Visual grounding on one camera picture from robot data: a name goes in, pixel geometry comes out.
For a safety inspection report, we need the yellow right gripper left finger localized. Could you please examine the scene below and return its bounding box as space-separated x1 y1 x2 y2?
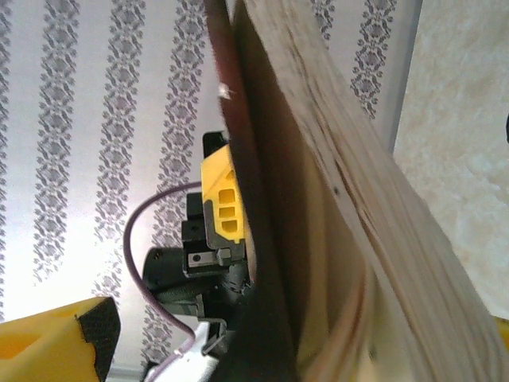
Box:
0 296 122 382

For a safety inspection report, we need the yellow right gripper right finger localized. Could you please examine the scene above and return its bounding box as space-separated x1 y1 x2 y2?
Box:
492 317 509 347

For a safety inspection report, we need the dark red cover book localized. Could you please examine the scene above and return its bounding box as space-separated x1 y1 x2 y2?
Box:
204 0 504 382

